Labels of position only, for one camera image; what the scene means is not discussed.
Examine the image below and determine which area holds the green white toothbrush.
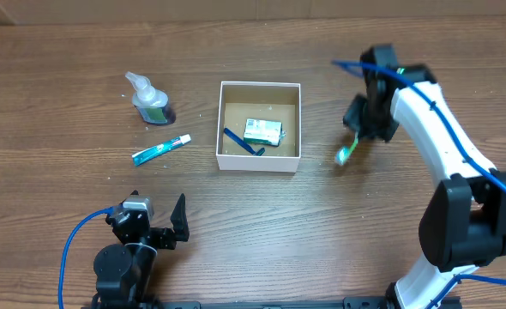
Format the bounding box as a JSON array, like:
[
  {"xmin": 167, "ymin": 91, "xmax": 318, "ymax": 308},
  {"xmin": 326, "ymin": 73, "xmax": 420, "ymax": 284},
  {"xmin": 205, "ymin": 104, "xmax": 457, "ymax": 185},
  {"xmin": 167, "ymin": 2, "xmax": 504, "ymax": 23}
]
[{"xmin": 334, "ymin": 132, "xmax": 359, "ymax": 166}]

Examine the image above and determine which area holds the blue disposable razor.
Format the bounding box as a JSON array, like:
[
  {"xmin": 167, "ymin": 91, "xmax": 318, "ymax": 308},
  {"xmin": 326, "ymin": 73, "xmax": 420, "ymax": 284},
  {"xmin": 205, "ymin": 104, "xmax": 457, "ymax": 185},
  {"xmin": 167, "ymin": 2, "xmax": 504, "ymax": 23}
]
[{"xmin": 223, "ymin": 128, "xmax": 265, "ymax": 156}]

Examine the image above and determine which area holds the green white soap packet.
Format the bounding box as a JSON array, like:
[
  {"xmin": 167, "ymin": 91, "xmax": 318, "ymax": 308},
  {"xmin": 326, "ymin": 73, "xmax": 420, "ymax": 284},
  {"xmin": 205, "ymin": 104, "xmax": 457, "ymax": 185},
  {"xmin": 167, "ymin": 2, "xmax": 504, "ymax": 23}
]
[{"xmin": 243, "ymin": 118, "xmax": 286, "ymax": 147}]

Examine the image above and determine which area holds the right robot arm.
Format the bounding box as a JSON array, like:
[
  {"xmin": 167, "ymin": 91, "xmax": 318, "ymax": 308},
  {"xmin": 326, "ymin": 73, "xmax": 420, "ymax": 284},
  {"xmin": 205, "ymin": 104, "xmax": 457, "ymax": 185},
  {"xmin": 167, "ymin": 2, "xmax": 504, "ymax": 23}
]
[{"xmin": 334, "ymin": 45, "xmax": 506, "ymax": 309}]

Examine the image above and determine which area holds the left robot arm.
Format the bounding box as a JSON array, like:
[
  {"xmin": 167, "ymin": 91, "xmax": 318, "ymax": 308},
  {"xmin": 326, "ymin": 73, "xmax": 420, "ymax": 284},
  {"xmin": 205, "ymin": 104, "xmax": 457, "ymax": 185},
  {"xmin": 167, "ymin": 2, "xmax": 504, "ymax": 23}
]
[{"xmin": 91, "ymin": 191, "xmax": 190, "ymax": 308}]

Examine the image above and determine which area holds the teal toothpaste tube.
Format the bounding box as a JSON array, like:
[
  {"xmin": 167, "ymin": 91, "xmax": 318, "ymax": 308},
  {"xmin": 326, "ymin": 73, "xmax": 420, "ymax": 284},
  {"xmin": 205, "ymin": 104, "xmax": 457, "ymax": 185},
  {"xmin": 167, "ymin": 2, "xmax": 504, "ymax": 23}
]
[{"xmin": 131, "ymin": 134, "xmax": 191, "ymax": 167}]

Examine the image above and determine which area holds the clear pump soap bottle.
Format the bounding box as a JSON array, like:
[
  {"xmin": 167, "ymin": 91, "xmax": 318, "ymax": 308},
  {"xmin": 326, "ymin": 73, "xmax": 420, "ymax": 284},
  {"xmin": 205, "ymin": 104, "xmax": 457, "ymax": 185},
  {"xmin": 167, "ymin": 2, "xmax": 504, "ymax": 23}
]
[{"xmin": 125, "ymin": 71, "xmax": 176, "ymax": 125}]

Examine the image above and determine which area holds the open white cardboard box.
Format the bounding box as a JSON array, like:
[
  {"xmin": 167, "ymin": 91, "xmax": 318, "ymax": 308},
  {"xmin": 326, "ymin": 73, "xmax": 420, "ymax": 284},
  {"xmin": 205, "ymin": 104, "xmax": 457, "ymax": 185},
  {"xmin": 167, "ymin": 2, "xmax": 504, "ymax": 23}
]
[{"xmin": 215, "ymin": 81, "xmax": 302, "ymax": 173}]

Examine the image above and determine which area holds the blue left camera cable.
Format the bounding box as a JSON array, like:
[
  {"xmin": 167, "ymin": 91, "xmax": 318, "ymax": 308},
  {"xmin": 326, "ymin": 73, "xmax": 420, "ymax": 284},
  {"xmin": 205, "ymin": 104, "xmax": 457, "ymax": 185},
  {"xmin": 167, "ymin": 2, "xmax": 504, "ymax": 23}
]
[{"xmin": 57, "ymin": 206, "xmax": 116, "ymax": 309}]

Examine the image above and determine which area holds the blue camera cable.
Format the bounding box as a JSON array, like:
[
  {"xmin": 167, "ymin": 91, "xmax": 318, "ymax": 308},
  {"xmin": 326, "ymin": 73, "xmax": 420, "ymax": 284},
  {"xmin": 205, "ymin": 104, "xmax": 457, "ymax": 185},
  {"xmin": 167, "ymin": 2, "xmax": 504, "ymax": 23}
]
[
  {"xmin": 330, "ymin": 59, "xmax": 506, "ymax": 309},
  {"xmin": 57, "ymin": 206, "xmax": 116, "ymax": 309}
]

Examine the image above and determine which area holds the blue right camera cable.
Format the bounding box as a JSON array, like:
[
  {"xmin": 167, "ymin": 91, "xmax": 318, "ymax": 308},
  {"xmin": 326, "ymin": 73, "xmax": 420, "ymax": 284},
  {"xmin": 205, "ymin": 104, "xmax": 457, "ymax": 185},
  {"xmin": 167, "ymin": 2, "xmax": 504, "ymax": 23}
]
[{"xmin": 330, "ymin": 59, "xmax": 506, "ymax": 309}]

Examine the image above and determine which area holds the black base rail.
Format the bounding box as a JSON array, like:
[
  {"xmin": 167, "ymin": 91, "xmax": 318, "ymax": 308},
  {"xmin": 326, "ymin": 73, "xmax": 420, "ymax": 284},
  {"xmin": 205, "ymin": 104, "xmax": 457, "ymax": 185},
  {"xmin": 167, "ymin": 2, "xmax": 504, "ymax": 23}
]
[{"xmin": 81, "ymin": 295, "xmax": 464, "ymax": 309}]

